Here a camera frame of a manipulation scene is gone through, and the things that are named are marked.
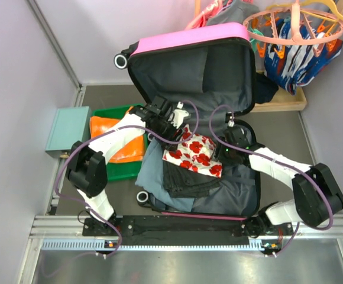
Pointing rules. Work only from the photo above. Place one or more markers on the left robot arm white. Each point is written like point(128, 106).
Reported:
point(86, 165)

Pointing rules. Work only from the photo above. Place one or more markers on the coral pink patterned garment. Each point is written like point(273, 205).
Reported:
point(201, 19)

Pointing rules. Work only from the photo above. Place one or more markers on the pink hard-shell suitcase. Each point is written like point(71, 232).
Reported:
point(212, 69)

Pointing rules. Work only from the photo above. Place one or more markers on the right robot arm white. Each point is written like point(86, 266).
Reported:
point(316, 194)

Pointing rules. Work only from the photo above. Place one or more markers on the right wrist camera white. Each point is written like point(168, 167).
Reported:
point(231, 121)

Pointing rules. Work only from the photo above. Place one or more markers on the pink round clip hanger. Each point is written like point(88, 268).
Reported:
point(262, 27)

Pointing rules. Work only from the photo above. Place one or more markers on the dark navy folded garment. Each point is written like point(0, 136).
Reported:
point(265, 89)

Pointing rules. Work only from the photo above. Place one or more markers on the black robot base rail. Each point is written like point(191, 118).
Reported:
point(178, 228)

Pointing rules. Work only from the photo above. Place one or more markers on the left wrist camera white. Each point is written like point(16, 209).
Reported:
point(179, 115)

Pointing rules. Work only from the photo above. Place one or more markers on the green plastic tray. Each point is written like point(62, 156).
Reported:
point(126, 163)

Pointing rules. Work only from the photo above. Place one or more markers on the red poppy floral garment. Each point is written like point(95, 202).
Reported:
point(195, 155)

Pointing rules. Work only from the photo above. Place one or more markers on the slotted grey cable duct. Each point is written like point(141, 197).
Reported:
point(103, 244)

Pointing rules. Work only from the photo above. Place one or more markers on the black denim garment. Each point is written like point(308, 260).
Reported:
point(183, 183)

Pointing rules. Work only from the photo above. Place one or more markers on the grey hanging garment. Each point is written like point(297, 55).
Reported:
point(237, 11)

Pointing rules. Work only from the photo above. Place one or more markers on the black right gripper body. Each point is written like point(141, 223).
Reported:
point(226, 154)

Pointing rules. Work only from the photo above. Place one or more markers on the blue white patterned garment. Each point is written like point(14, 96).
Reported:
point(299, 65)

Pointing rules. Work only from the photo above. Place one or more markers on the orange white tie-dye garment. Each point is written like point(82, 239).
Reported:
point(119, 139)

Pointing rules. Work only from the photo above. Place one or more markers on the light blue grey garment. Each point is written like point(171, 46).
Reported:
point(150, 178)

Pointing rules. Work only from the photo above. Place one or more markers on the yellow clothes hanger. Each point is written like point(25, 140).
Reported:
point(332, 6)

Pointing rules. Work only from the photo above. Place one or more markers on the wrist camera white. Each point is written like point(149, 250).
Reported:
point(231, 121)
point(179, 115)

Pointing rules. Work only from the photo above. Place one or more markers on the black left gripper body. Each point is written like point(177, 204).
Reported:
point(166, 130)

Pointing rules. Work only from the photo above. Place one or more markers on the light blue metal box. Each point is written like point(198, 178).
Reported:
point(69, 126)

